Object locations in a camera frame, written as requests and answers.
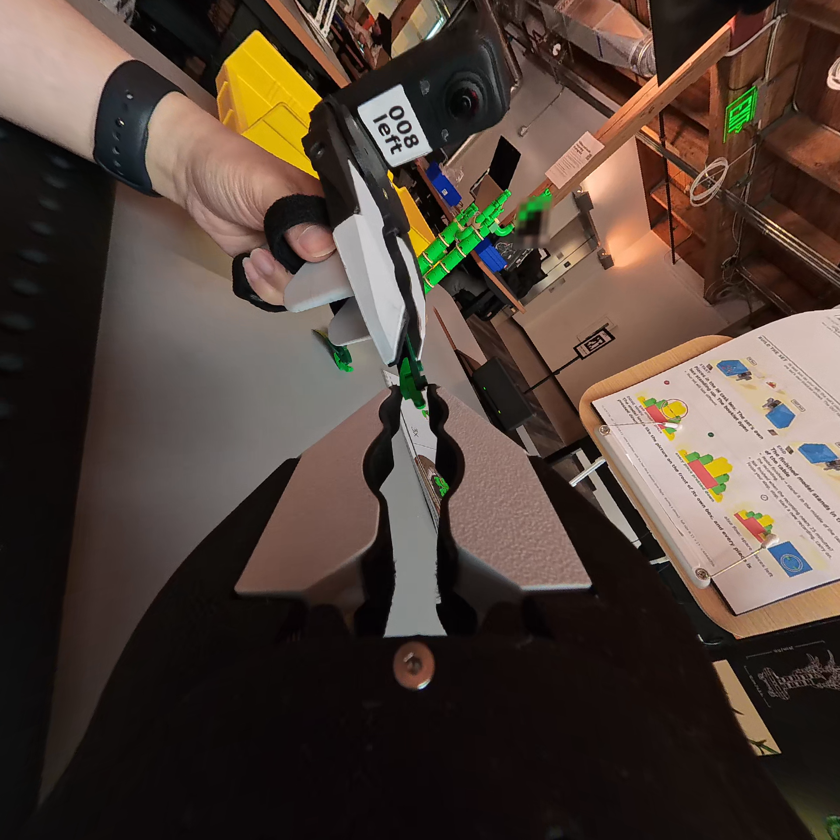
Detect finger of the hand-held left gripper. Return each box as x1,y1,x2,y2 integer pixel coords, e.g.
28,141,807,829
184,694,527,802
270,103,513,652
392,226,429,374
332,161,412,367

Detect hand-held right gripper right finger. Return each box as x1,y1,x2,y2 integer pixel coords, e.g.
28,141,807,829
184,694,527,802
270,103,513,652
428,384,593,636

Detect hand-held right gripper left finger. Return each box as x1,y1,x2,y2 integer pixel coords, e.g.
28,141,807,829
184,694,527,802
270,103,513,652
234,386,403,636

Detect green lego leaf assembly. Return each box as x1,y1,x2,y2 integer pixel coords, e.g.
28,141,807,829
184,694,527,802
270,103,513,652
395,335,429,412

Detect person's left forearm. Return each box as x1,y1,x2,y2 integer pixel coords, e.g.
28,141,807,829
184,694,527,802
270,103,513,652
0,0,132,161

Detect green lego bamboo model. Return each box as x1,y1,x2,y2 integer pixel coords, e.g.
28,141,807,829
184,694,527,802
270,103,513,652
416,189,519,293

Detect dark green lego leaf piece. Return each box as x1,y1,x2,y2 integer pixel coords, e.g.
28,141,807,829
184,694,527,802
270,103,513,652
312,328,355,374

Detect lego instruction booklet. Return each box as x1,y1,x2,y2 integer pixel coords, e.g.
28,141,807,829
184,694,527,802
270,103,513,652
382,367,455,529

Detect black lego set box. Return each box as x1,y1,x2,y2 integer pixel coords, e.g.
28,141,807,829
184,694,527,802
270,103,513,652
712,633,840,840

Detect person's left hand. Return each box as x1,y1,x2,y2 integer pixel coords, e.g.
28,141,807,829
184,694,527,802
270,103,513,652
147,98,339,306

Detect long wooden desk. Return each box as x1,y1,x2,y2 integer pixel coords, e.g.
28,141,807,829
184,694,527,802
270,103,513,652
413,157,526,312

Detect black monitor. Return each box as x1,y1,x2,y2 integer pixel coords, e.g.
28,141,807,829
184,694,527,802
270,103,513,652
489,136,522,191

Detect black box with green lights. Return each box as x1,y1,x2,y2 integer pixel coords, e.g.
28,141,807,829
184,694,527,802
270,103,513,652
474,357,534,432

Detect white paper notice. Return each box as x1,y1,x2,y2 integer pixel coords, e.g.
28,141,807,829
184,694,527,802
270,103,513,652
545,131,605,190

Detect small marker tag sign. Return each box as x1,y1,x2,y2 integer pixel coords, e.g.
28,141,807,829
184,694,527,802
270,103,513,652
573,326,616,360

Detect laminated instruction sheet on board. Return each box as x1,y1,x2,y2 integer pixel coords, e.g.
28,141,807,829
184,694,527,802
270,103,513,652
579,336,840,639

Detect yellow plastic bin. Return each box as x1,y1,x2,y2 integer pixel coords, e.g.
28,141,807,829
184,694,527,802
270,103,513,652
215,29,435,258

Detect printed task instruction sheet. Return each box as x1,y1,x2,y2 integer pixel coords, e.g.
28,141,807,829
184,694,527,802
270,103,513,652
592,308,840,614

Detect green exit sign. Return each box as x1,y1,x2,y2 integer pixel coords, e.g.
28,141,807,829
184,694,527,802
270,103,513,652
722,85,761,144

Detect black wrist watch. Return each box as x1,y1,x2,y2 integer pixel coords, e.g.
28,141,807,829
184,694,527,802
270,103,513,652
93,60,188,198

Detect silver air duct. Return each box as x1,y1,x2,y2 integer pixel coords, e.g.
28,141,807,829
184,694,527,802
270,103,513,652
545,0,657,76

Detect wooden post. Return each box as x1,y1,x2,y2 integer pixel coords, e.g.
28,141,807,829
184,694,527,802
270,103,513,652
525,26,732,224

